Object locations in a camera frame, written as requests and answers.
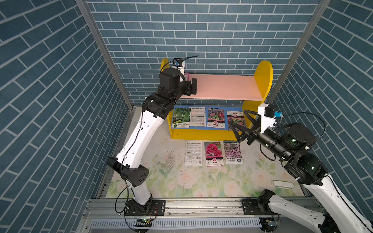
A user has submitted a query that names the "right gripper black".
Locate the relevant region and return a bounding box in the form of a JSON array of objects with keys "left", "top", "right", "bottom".
[{"left": 230, "top": 111, "right": 289, "bottom": 162}]

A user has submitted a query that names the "pink bordered seed packet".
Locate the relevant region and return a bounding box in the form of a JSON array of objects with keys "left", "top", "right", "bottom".
[{"left": 184, "top": 73, "right": 190, "bottom": 81}]

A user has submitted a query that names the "red zinnia seed packet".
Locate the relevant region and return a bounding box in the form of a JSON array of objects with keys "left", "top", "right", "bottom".
[{"left": 227, "top": 111, "right": 246, "bottom": 127}]

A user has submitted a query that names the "purple flower seed packet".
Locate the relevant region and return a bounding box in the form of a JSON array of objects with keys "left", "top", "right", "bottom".
[{"left": 223, "top": 141, "right": 243, "bottom": 165}]

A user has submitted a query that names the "mixed flower seed packet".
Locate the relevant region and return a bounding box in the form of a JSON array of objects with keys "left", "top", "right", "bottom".
[{"left": 207, "top": 108, "right": 225, "bottom": 129}]

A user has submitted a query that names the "magenta hollyhock seed packet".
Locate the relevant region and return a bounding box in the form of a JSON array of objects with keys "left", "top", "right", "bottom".
[{"left": 204, "top": 141, "right": 224, "bottom": 167}]

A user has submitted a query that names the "white text seed packet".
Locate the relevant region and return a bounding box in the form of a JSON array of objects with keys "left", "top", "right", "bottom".
[{"left": 184, "top": 141, "right": 203, "bottom": 166}]

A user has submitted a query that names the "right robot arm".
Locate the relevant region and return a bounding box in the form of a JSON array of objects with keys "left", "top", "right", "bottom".
[{"left": 229, "top": 110, "right": 373, "bottom": 233}]

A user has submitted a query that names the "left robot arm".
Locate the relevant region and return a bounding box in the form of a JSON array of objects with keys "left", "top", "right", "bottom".
[{"left": 107, "top": 68, "right": 197, "bottom": 213}]

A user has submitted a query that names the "white text packet lower shelf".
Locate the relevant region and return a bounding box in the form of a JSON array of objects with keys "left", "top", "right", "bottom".
[{"left": 189, "top": 107, "right": 206, "bottom": 127}]

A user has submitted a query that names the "green gourd seed packet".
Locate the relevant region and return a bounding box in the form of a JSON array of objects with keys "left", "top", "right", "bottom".
[{"left": 172, "top": 107, "right": 191, "bottom": 128}]

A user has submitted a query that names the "yellow shelf with pink board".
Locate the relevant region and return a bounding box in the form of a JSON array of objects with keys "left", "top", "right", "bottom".
[{"left": 166, "top": 61, "right": 274, "bottom": 141}]

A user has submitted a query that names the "small white object on mat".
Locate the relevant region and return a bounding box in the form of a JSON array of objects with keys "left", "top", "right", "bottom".
[{"left": 272, "top": 180, "right": 294, "bottom": 189}]

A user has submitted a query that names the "floral table mat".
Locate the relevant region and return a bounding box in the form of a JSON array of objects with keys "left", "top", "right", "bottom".
[{"left": 105, "top": 106, "right": 298, "bottom": 199}]

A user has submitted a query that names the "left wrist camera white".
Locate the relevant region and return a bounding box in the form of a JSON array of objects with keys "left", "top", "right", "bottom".
[{"left": 171, "top": 58, "right": 186, "bottom": 75}]

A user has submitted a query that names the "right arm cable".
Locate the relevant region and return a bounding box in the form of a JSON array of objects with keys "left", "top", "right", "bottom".
[{"left": 281, "top": 112, "right": 327, "bottom": 146}]

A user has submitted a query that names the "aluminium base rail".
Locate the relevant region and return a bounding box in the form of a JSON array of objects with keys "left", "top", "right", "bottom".
[{"left": 77, "top": 197, "right": 323, "bottom": 233}]

